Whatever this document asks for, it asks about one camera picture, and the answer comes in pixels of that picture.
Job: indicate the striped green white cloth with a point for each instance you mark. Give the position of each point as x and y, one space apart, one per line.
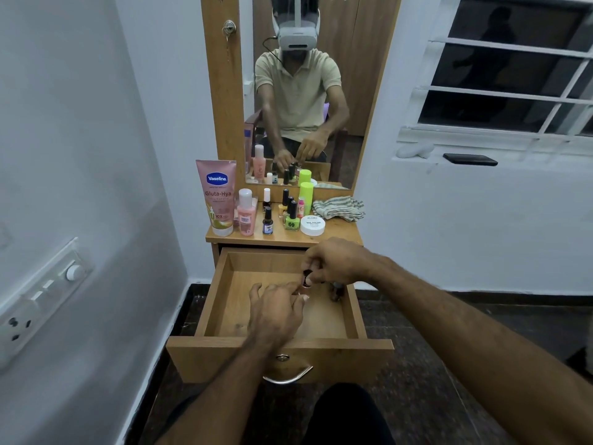
338 208

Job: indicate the pink lotion tube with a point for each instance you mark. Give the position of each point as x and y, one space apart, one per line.
216 199

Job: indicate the person's right hand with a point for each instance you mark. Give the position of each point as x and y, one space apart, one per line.
343 261

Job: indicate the red nail polish bottle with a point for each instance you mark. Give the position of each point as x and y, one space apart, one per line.
301 208

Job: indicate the person's left hand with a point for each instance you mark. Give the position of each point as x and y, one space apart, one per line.
275 315

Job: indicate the black phone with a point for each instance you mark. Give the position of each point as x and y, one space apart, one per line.
470 159

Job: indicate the dark wooden furniture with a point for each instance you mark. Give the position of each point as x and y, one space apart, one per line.
579 366

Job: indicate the white cap nail polish bottle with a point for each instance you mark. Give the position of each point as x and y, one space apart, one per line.
267 195

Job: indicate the person's right forearm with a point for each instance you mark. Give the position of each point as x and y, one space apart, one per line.
491 347

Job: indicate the pink bottle white cap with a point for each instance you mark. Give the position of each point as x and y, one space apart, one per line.
245 216

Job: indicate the white object on sill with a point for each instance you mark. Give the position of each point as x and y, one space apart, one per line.
414 151

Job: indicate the green nail polish bottle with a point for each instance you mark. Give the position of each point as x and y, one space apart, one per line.
292 223

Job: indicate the white framed window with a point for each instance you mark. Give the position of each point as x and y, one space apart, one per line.
495 78

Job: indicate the clear box of pink tubes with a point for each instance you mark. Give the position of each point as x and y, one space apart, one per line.
256 206

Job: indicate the person's legs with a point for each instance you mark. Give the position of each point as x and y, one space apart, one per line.
347 412

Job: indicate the neon green tube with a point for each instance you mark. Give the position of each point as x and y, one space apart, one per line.
306 196

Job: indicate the wooden dressing table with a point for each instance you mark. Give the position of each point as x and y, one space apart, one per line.
343 236

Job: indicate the wooden drawer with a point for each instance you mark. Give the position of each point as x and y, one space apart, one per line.
231 301

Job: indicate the clear nail polish bottle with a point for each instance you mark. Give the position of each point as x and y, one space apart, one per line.
289 203

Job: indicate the silver key lock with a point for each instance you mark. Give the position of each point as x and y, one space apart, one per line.
229 27

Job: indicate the blue label nail polish bottle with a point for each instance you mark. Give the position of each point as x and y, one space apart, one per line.
268 227

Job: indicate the white wall switch board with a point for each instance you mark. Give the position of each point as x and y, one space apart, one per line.
41 301

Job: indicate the round white jar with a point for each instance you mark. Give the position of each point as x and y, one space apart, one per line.
312 226

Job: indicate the person's left forearm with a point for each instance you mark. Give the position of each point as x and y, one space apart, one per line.
217 393

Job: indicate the dark cap gold nail polish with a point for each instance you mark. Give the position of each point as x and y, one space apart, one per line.
333 294

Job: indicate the dressing table mirror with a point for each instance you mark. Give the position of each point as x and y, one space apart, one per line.
366 88

